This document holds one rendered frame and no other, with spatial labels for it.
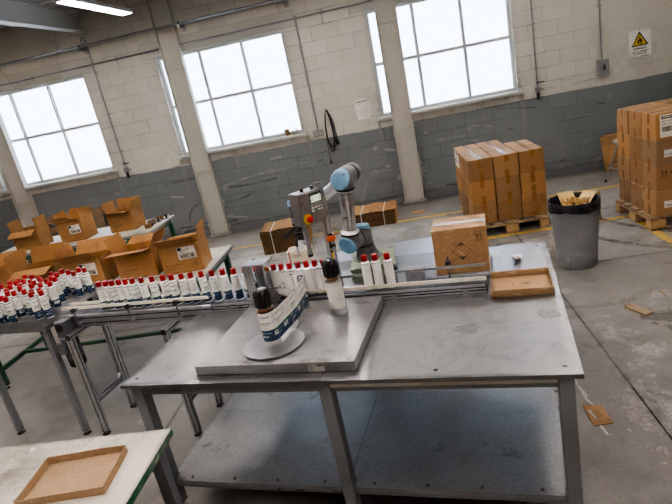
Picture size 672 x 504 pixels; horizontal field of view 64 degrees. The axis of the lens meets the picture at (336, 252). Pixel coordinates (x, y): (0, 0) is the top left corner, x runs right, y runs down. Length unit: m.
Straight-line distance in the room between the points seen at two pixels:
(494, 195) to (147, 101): 5.49
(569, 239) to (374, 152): 4.03
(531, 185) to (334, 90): 3.43
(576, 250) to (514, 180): 1.44
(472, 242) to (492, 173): 3.21
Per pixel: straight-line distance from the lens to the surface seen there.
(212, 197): 8.93
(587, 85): 8.77
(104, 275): 4.90
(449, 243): 3.10
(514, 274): 3.09
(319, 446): 3.04
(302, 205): 3.00
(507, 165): 6.28
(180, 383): 2.72
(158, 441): 2.42
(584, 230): 5.15
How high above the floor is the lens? 2.04
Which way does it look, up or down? 18 degrees down
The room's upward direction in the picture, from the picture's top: 12 degrees counter-clockwise
